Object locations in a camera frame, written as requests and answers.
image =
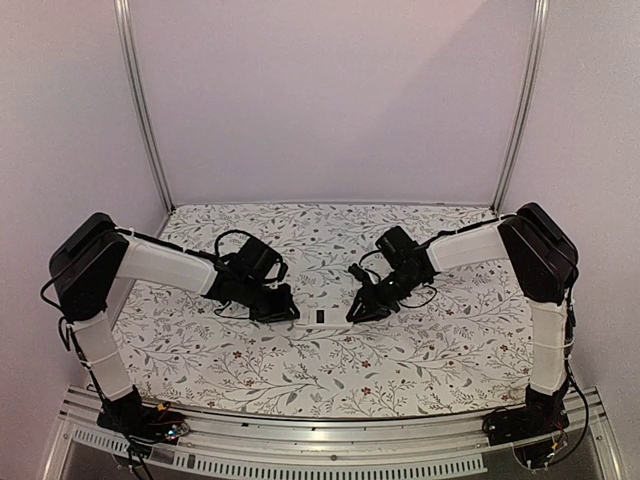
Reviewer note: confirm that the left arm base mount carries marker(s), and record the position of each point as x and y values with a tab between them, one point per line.
148	424

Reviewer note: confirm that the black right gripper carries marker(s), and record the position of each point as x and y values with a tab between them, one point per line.
379	295

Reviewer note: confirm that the aluminium frame post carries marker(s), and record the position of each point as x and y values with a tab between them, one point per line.
133	72
526	94

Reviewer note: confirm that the aluminium front rail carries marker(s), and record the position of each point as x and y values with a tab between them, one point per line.
229	445

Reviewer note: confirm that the white remote control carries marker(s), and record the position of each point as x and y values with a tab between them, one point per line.
323	319

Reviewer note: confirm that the right aluminium frame post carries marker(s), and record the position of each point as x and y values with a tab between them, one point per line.
526	94

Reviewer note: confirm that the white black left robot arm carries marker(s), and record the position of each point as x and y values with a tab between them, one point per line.
94	272

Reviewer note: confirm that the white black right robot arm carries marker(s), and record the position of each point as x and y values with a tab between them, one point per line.
487	308

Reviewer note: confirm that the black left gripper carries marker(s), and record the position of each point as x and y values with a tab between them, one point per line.
283	312

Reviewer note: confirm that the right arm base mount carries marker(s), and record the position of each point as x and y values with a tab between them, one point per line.
507	425

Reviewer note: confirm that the floral patterned table mat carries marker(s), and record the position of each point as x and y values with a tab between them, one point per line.
183	348

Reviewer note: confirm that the left aluminium frame post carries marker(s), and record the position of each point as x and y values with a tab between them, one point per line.
133	72

